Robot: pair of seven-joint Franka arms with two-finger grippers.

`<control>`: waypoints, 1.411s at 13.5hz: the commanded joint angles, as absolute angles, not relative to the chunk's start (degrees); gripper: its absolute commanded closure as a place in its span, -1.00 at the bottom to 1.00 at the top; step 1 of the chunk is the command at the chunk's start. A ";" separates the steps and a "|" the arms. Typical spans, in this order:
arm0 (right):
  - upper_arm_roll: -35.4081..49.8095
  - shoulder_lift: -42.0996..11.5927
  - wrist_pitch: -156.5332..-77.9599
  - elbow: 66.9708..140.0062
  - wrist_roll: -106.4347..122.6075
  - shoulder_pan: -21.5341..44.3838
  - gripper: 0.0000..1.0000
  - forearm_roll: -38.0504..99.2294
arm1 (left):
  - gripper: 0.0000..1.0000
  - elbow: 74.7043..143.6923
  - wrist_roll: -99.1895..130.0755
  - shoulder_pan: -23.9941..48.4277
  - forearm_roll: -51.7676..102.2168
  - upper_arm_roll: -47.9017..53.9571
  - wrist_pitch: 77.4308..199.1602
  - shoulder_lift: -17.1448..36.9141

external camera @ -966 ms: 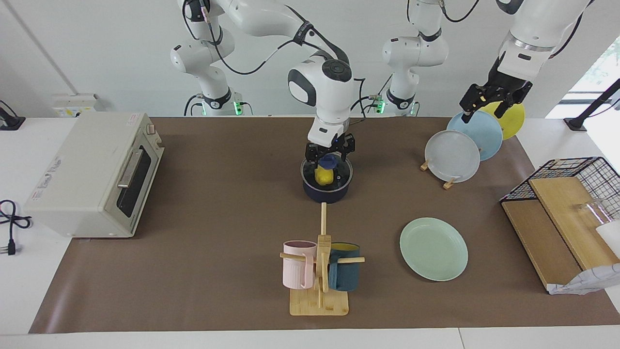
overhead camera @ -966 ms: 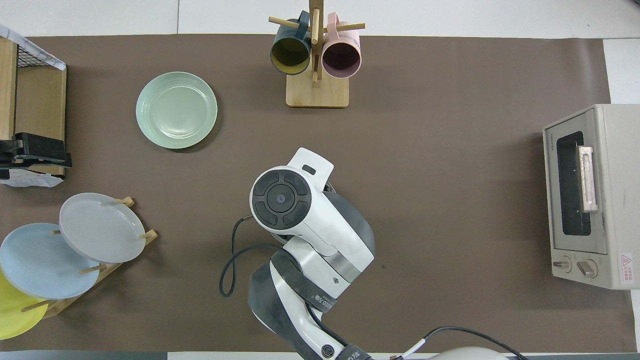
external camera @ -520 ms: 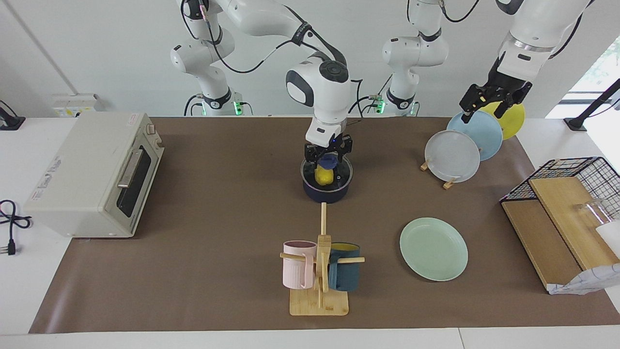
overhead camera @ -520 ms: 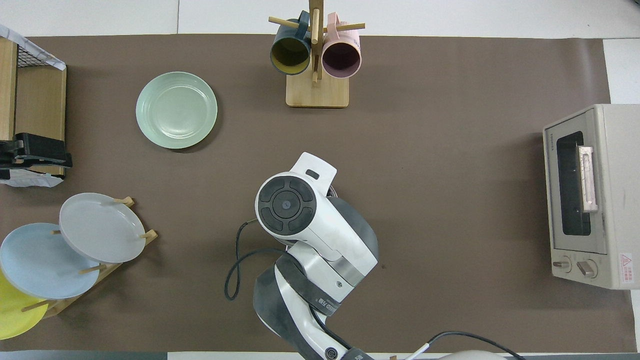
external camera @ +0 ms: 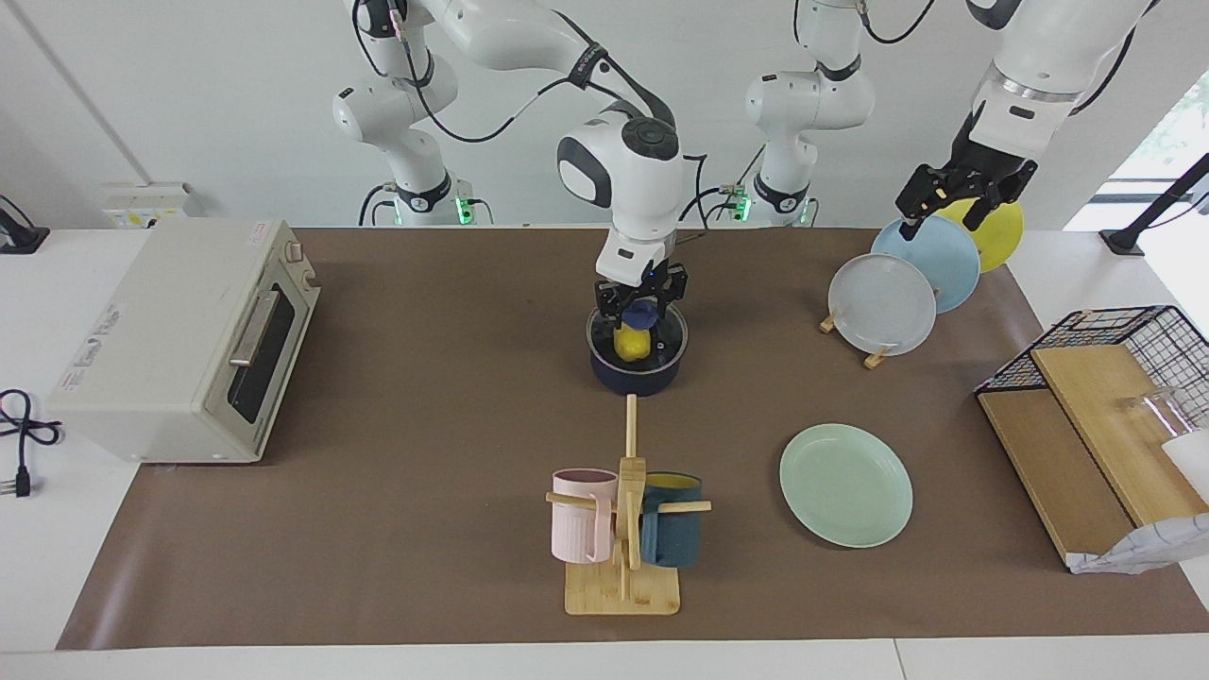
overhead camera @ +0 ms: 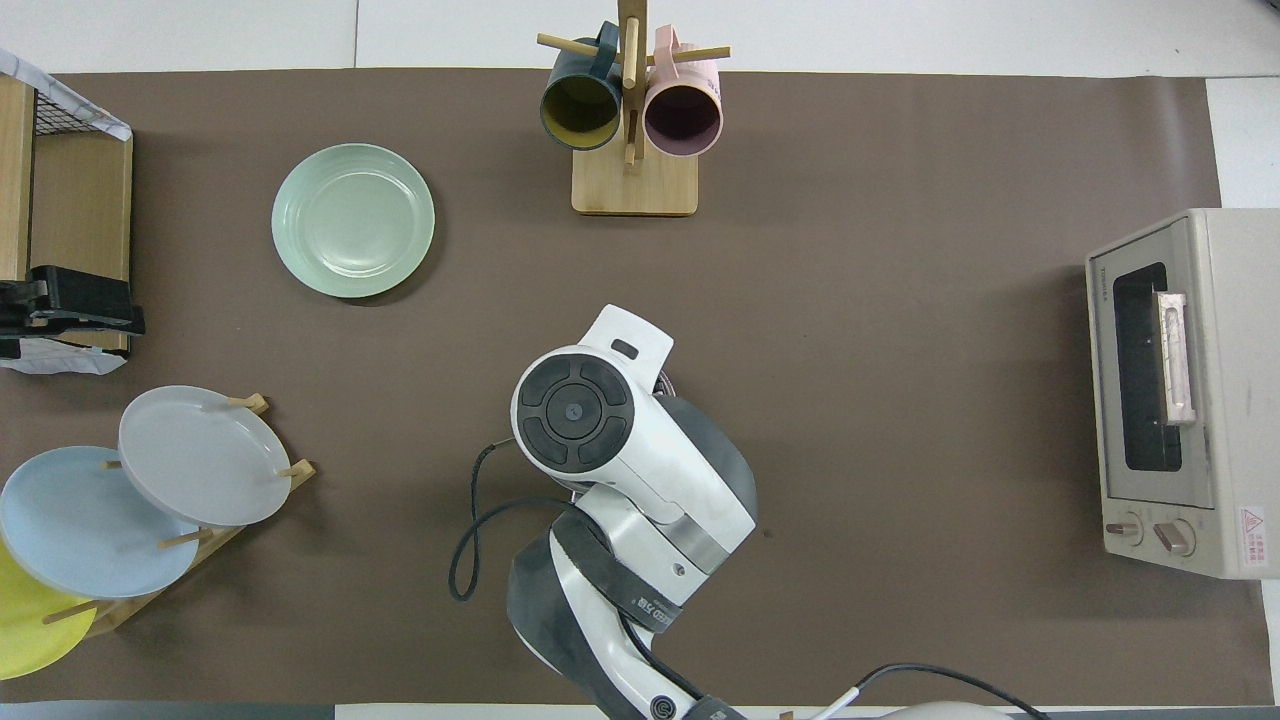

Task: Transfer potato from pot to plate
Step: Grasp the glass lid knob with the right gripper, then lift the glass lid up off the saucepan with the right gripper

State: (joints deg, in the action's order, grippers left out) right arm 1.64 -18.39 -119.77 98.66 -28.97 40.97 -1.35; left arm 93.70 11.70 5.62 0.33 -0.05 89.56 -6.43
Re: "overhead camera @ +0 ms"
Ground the pink mug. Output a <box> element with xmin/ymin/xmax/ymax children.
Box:
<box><xmin>643</xmin><ymin>25</ymin><xmax>724</xmax><ymax>159</ymax></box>

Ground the beige toaster oven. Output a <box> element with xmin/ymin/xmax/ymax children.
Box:
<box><xmin>1085</xmin><ymin>208</ymin><xmax>1280</xmax><ymax>580</ymax></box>

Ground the wooden plate rack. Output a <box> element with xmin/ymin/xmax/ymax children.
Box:
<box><xmin>40</xmin><ymin>393</ymin><xmax>318</xmax><ymax>639</ymax></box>

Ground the yellow plate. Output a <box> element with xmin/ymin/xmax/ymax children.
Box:
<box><xmin>0</xmin><ymin>540</ymin><xmax>99</xmax><ymax>682</ymax></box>

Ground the dark teal mug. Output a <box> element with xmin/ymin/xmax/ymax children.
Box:
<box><xmin>540</xmin><ymin>22</ymin><xmax>625</xmax><ymax>152</ymax></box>

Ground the light blue plate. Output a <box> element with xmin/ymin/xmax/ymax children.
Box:
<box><xmin>0</xmin><ymin>446</ymin><xmax>202</xmax><ymax>600</ymax></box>

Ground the wooden mug tree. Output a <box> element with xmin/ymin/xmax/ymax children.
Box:
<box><xmin>537</xmin><ymin>0</ymin><xmax>732</xmax><ymax>217</ymax></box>

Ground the wooden shelf wire basket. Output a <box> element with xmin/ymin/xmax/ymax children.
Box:
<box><xmin>0</xmin><ymin>45</ymin><xmax>135</xmax><ymax>361</ymax></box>

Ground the black base cable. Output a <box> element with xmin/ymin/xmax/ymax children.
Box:
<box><xmin>820</xmin><ymin>662</ymin><xmax>1051</xmax><ymax>720</ymax></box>

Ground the grey plate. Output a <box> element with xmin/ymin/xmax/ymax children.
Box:
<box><xmin>118</xmin><ymin>386</ymin><xmax>293</xmax><ymax>528</ymax></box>

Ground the white checked cloth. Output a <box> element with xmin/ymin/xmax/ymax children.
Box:
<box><xmin>0</xmin><ymin>47</ymin><xmax>133</xmax><ymax>142</ymax></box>

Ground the light green plate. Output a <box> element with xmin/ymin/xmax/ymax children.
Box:
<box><xmin>271</xmin><ymin>143</ymin><xmax>437</xmax><ymax>300</ymax></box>

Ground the brown table mat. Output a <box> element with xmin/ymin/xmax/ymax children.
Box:
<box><xmin>0</xmin><ymin>68</ymin><xmax>1276</xmax><ymax>706</ymax></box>

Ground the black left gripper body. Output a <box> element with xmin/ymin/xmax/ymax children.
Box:
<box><xmin>0</xmin><ymin>264</ymin><xmax>147</xmax><ymax>360</ymax></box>

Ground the white crumpled sheet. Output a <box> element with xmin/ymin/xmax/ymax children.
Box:
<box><xmin>0</xmin><ymin>338</ymin><xmax>130</xmax><ymax>377</ymax></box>

